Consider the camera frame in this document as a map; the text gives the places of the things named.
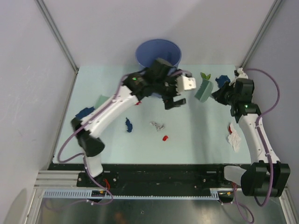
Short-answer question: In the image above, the blue plastic waste bin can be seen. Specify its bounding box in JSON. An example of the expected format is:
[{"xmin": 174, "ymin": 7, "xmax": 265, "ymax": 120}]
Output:
[{"xmin": 135, "ymin": 39, "xmax": 182, "ymax": 69}]

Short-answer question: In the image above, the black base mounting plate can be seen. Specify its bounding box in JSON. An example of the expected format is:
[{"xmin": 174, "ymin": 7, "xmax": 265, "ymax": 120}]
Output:
[{"xmin": 48, "ymin": 163, "xmax": 245, "ymax": 189}]

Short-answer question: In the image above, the light green plastic dustpan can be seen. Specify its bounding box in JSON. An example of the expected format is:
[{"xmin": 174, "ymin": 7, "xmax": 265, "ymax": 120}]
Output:
[{"xmin": 94, "ymin": 95, "xmax": 109, "ymax": 109}]

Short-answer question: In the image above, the aluminium frame post right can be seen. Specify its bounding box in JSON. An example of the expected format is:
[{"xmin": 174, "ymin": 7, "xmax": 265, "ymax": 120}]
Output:
[{"xmin": 239, "ymin": 0, "xmax": 285, "ymax": 68}]

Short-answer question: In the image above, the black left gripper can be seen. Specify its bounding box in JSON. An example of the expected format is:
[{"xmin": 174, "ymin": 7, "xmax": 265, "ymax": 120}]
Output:
[{"xmin": 153, "ymin": 69, "xmax": 185, "ymax": 109}]

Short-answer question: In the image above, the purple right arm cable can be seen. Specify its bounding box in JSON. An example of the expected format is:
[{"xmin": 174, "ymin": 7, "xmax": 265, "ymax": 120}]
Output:
[{"xmin": 221, "ymin": 68, "xmax": 280, "ymax": 224}]

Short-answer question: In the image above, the dark blue paper scrap right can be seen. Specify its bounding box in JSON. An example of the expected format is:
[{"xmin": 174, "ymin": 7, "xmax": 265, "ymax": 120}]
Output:
[{"xmin": 215, "ymin": 75, "xmax": 231, "ymax": 89}]

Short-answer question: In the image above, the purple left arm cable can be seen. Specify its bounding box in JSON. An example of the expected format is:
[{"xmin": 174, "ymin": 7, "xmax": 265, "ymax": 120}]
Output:
[{"xmin": 44, "ymin": 70, "xmax": 190, "ymax": 212}]

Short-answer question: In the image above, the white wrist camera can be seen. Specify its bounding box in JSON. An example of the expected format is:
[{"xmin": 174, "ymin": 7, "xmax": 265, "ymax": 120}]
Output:
[
  {"xmin": 234, "ymin": 67, "xmax": 248, "ymax": 80},
  {"xmin": 176, "ymin": 75, "xmax": 197, "ymax": 94}
]

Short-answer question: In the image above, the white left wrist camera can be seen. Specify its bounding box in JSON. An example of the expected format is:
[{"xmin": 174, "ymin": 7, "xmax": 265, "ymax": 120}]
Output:
[{"xmin": 176, "ymin": 75, "xmax": 197, "ymax": 94}]

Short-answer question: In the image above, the white paper scrap right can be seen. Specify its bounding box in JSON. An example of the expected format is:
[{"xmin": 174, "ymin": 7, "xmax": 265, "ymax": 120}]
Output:
[{"xmin": 227, "ymin": 131, "xmax": 241, "ymax": 153}]

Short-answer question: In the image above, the light green hand brush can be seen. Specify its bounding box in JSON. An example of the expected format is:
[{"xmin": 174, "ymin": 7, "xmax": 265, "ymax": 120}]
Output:
[{"xmin": 195, "ymin": 79, "xmax": 214, "ymax": 103}]

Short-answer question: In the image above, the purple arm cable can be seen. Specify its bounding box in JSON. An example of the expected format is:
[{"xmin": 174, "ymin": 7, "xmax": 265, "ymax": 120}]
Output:
[
  {"xmin": 44, "ymin": 70, "xmax": 190, "ymax": 212},
  {"xmin": 221, "ymin": 68, "xmax": 280, "ymax": 224}
]

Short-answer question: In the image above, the green paper scrap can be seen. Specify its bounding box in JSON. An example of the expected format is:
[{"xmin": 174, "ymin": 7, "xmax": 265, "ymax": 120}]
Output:
[{"xmin": 200, "ymin": 72, "xmax": 211, "ymax": 80}]

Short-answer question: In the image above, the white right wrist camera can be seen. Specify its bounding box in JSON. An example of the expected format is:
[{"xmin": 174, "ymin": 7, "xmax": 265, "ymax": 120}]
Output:
[{"xmin": 234, "ymin": 67, "xmax": 248, "ymax": 80}]

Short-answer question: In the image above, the aluminium frame rail front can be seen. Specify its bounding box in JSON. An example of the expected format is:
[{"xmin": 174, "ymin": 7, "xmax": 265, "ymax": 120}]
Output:
[{"xmin": 34, "ymin": 170, "xmax": 290, "ymax": 192}]

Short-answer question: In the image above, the small dark blue paper scrap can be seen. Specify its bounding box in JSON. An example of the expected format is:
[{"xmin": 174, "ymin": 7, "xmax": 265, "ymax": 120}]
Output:
[{"xmin": 125, "ymin": 118, "xmax": 133, "ymax": 133}]

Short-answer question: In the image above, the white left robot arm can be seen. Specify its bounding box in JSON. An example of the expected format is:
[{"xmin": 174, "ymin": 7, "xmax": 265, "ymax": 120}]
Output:
[{"xmin": 71, "ymin": 58, "xmax": 196, "ymax": 187}]

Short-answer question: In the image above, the aluminium frame post left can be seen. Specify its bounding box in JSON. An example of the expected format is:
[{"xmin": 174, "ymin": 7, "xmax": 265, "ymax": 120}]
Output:
[{"xmin": 35, "ymin": 0, "xmax": 79, "ymax": 74}]

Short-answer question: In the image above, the aluminium frame post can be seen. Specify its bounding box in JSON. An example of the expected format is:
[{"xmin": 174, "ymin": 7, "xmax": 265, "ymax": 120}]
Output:
[
  {"xmin": 35, "ymin": 0, "xmax": 79, "ymax": 74},
  {"xmin": 239, "ymin": 0, "xmax": 285, "ymax": 68}
]

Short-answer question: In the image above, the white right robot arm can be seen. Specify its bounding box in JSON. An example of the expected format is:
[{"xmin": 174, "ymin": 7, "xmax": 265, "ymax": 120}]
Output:
[{"xmin": 212, "ymin": 78, "xmax": 291, "ymax": 197}]

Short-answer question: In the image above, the large dark blue paper scrap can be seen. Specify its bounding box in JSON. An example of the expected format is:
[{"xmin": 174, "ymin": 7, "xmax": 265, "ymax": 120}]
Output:
[{"xmin": 75, "ymin": 107, "xmax": 95, "ymax": 119}]

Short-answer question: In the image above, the white cable duct strip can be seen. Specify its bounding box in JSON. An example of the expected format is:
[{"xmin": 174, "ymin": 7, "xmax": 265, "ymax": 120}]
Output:
[{"xmin": 43, "ymin": 189, "xmax": 219, "ymax": 200}]

